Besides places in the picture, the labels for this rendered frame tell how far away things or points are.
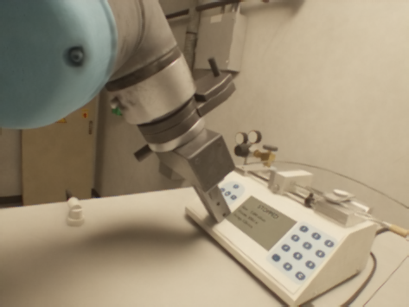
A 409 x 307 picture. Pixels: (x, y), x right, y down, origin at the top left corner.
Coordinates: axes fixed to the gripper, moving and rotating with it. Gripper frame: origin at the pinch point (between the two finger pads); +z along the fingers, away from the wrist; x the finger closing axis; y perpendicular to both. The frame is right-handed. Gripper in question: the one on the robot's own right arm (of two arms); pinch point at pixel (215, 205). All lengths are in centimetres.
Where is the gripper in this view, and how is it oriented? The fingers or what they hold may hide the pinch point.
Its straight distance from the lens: 40.4
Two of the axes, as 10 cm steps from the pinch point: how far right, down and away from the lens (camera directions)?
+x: 5.3, 2.6, -8.1
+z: 3.8, 7.7, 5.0
